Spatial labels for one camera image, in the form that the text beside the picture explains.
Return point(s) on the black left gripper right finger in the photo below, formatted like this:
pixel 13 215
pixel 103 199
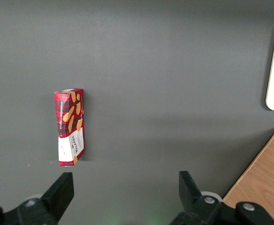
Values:
pixel 197 211

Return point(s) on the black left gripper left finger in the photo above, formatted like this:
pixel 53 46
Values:
pixel 52 204

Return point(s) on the red tartan shortbread box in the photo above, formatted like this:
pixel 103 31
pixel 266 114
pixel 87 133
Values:
pixel 68 126

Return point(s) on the oak wooden drawer cabinet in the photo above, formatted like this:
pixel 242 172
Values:
pixel 263 178

